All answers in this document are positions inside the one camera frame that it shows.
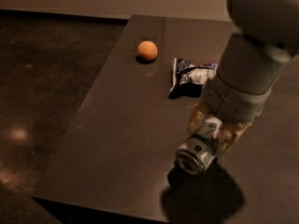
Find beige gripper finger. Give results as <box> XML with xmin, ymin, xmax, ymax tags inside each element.
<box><xmin>187</xmin><ymin>98</ymin><xmax>213</xmax><ymax>135</ymax></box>
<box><xmin>215</xmin><ymin>119</ymin><xmax>252</xmax><ymax>157</ymax></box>

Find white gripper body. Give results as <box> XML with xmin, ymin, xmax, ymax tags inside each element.
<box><xmin>201</xmin><ymin>74</ymin><xmax>271</xmax><ymax>121</ymax></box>

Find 7up soda can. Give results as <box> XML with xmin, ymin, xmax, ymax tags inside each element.
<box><xmin>175</xmin><ymin>117</ymin><xmax>221</xmax><ymax>175</ymax></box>

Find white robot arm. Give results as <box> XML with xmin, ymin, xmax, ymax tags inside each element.
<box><xmin>189</xmin><ymin>0</ymin><xmax>299</xmax><ymax>157</ymax></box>

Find blue white chip bag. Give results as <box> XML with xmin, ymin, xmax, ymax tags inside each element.
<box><xmin>168</xmin><ymin>58</ymin><xmax>218</xmax><ymax>99</ymax></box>

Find orange ball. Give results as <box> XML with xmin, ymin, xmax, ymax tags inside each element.
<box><xmin>137</xmin><ymin>41</ymin><xmax>158</xmax><ymax>61</ymax></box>

